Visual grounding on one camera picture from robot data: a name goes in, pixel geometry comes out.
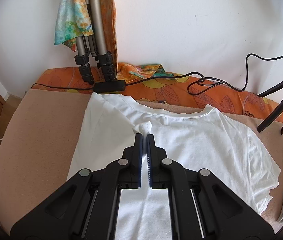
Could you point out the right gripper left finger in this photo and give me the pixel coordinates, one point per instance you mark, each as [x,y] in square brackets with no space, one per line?
[132,173]

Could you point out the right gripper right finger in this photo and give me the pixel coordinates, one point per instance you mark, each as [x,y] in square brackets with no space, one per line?
[157,175]

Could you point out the white t-shirt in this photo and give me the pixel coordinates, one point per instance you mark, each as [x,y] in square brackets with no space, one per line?
[208,139]

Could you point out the black power adapter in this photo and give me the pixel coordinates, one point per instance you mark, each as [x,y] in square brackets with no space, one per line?
[109,87]

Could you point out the beige blanket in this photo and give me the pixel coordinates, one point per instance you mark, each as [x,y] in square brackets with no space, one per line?
[40,140]

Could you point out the grey folded tripod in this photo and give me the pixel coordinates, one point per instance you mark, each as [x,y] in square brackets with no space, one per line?
[94,45]

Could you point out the colourful floral scarf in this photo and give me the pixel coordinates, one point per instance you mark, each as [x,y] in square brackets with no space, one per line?
[72,21]

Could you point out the orange curtain strip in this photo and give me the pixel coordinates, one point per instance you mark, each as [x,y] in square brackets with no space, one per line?
[108,12]

